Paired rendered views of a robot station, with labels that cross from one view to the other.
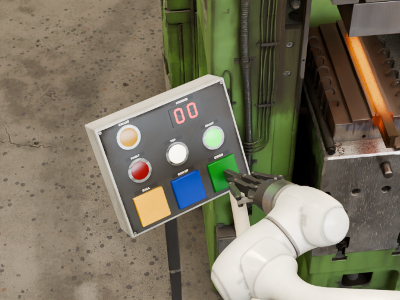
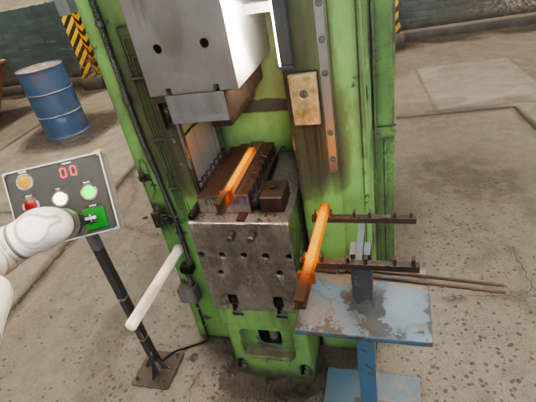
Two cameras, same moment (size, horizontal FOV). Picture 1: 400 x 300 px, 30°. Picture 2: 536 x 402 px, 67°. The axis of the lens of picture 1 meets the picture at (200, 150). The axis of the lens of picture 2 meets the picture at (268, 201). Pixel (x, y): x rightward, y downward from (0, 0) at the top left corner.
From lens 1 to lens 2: 134 cm
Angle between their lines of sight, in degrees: 23
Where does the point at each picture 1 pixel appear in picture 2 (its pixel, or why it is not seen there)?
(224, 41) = (130, 136)
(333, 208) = (29, 214)
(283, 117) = (191, 199)
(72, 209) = (152, 272)
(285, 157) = not seen: hidden behind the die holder
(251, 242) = not seen: outside the picture
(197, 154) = (76, 201)
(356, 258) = (250, 316)
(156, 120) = (46, 173)
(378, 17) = (186, 108)
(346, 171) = (206, 235)
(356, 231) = (239, 291)
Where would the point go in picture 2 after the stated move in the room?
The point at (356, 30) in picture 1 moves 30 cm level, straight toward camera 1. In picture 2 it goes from (175, 118) to (100, 162)
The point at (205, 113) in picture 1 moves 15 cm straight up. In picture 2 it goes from (83, 174) to (65, 135)
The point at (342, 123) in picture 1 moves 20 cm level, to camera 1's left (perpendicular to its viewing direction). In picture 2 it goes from (201, 198) to (155, 196)
